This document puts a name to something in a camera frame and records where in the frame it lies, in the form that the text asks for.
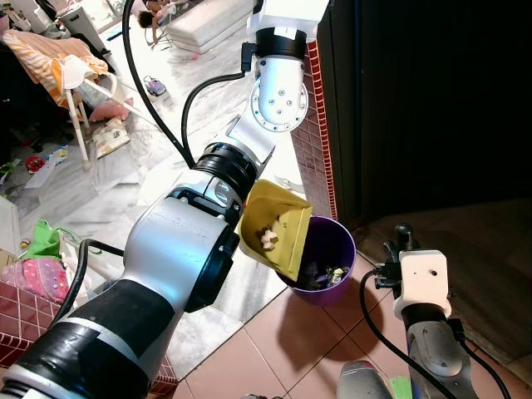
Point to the paper trash pile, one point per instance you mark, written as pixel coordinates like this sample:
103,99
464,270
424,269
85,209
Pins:
324,276

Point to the pink patterned bag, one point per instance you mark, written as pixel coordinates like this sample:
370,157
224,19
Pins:
33,278

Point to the green bag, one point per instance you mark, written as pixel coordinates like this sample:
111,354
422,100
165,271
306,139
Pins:
50,241

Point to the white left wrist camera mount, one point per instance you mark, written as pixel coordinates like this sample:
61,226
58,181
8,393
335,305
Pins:
287,12

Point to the orange striped cloth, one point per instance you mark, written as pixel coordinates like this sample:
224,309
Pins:
46,58

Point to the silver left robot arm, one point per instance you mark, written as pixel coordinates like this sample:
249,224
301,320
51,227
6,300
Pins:
166,241

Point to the small red floor item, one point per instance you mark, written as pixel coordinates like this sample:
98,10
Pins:
35,164

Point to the crumpled white paper scrap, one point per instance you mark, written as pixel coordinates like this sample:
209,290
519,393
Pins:
268,239

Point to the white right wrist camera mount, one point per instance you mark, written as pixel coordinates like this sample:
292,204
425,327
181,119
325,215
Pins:
424,283

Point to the white plastic chair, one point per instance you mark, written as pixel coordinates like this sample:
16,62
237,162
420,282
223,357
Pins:
79,83

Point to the purple plastic bucket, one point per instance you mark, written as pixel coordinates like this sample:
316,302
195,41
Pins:
332,241

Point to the green plastic item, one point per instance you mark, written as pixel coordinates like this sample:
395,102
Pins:
401,389

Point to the small purple toy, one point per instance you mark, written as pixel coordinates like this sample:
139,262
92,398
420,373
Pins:
155,86

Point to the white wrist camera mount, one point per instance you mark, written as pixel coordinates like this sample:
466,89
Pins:
424,283
287,12

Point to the cream floor cushion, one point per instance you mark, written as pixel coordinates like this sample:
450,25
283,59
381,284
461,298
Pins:
110,139

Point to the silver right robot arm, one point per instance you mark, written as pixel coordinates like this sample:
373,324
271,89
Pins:
436,353

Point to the right robot leg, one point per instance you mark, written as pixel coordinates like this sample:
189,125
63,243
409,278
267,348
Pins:
362,382

